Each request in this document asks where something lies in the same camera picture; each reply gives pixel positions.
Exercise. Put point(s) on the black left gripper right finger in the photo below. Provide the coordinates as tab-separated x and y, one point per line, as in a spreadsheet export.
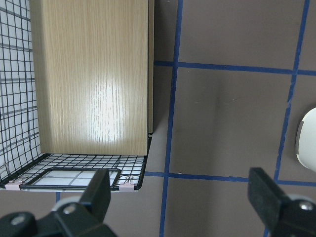
282	214

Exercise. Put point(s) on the pink binder clip left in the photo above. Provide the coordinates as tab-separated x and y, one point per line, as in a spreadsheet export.
13	185

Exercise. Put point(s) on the wire basket with wooden box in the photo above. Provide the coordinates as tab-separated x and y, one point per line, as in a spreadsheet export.
76	91

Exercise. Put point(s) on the pink binder clip right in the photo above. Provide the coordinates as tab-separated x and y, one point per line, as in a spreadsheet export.
127	185

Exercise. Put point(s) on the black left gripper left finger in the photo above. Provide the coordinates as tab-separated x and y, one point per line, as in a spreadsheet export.
84	217

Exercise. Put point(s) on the white two-slot toaster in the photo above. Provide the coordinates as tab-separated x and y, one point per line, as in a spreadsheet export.
305	144

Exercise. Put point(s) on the pink binder clip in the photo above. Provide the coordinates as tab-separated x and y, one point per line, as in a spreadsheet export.
127	185
13	185

